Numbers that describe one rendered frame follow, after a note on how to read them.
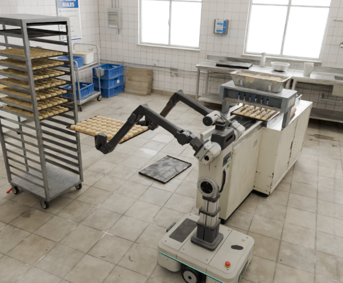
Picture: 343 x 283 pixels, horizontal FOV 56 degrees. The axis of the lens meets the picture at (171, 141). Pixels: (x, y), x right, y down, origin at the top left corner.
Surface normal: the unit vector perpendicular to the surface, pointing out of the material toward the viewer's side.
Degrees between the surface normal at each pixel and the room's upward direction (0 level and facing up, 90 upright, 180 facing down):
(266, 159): 90
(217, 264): 0
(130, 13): 90
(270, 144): 90
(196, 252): 0
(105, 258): 0
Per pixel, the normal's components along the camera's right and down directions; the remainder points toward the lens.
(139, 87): -0.36, -0.03
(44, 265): 0.04, -0.91
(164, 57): -0.40, 0.36
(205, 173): -0.52, 0.49
